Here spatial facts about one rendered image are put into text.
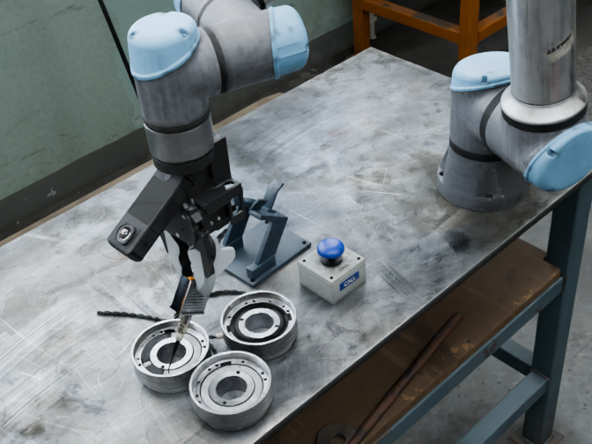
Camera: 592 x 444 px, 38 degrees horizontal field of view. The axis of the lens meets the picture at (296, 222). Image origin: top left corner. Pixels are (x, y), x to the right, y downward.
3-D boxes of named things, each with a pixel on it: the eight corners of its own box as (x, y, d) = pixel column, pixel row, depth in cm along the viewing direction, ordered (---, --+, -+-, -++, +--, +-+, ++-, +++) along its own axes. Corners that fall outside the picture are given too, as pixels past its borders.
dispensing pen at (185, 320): (149, 366, 112) (188, 247, 108) (173, 363, 115) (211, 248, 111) (159, 374, 110) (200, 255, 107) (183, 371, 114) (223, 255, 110)
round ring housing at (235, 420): (282, 424, 108) (279, 403, 106) (200, 444, 107) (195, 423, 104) (265, 364, 116) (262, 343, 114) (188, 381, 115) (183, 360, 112)
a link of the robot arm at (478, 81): (494, 107, 144) (500, 33, 136) (545, 144, 135) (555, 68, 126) (433, 128, 141) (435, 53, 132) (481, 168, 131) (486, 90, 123)
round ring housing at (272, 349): (291, 305, 125) (288, 284, 122) (306, 357, 117) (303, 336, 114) (219, 319, 124) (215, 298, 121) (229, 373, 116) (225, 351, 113)
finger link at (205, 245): (223, 277, 105) (209, 218, 100) (214, 283, 104) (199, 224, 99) (198, 263, 108) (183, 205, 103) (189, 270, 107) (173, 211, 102)
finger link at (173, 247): (220, 269, 114) (216, 217, 108) (187, 292, 111) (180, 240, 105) (204, 257, 116) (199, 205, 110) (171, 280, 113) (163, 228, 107)
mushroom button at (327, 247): (332, 283, 124) (330, 256, 121) (313, 270, 127) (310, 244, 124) (351, 269, 126) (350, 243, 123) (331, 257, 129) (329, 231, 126)
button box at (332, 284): (333, 306, 124) (331, 281, 121) (299, 284, 128) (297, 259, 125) (372, 277, 128) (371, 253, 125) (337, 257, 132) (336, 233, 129)
